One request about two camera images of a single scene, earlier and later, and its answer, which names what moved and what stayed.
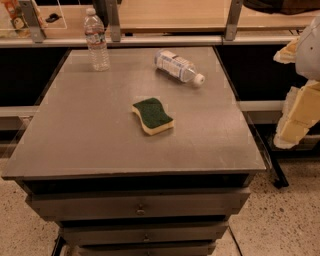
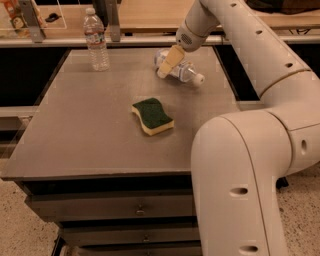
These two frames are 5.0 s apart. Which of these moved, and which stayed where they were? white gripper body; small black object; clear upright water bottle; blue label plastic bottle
Moved: white gripper body
Stayed: clear upright water bottle; small black object; blue label plastic bottle
